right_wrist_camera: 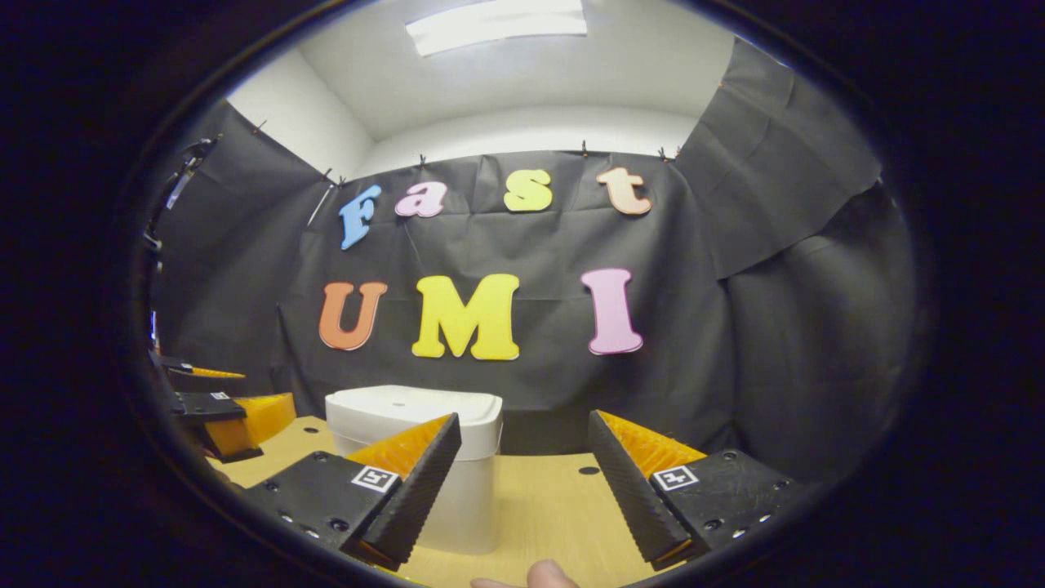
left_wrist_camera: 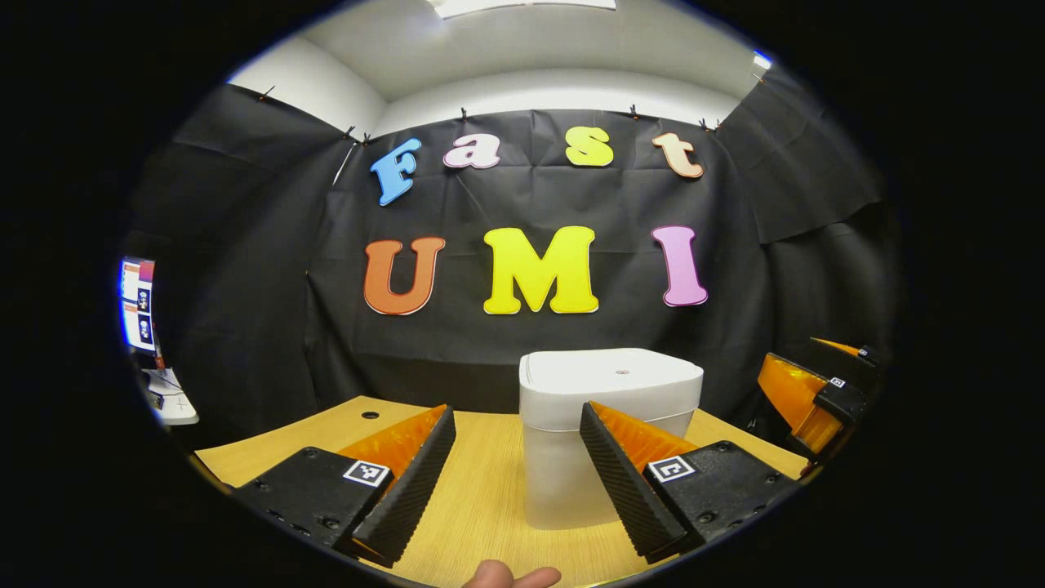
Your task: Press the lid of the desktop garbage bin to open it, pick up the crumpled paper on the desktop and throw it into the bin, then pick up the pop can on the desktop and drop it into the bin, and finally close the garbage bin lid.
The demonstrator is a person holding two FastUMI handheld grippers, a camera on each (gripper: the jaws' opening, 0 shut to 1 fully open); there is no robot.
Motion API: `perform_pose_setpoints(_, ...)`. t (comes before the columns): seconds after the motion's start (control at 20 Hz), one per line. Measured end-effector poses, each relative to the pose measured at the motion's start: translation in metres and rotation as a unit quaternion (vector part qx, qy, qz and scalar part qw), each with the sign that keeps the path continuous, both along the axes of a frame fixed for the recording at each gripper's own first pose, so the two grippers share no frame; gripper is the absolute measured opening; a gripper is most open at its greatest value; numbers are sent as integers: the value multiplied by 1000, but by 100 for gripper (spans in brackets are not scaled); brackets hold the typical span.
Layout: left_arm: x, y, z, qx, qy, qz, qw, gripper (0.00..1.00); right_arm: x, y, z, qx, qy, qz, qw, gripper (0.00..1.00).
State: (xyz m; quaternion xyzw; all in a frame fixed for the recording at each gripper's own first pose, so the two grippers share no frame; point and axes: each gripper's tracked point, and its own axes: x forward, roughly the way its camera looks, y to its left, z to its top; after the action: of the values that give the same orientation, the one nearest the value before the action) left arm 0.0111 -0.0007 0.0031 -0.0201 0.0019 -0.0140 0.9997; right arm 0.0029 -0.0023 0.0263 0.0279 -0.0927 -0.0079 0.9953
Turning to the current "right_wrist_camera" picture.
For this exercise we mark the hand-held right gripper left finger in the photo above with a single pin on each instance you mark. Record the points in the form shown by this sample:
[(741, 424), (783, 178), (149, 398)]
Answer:
[(420, 490)]

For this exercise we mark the ceiling light panel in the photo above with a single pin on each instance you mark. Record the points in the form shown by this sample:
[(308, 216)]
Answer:
[(498, 24)]

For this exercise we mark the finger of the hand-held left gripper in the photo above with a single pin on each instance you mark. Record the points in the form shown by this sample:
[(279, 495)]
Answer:
[(245, 420), (200, 370)]

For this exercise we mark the wooden desktop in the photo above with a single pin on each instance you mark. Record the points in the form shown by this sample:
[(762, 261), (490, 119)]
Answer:
[(555, 506)]

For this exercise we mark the white desktop garbage bin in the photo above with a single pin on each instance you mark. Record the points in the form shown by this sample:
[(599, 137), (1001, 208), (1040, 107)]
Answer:
[(408, 408)]

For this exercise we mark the black backdrop cloth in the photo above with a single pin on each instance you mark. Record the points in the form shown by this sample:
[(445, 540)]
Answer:
[(694, 327)]

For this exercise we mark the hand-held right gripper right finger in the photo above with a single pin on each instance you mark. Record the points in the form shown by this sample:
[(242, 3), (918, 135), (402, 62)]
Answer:
[(633, 490)]

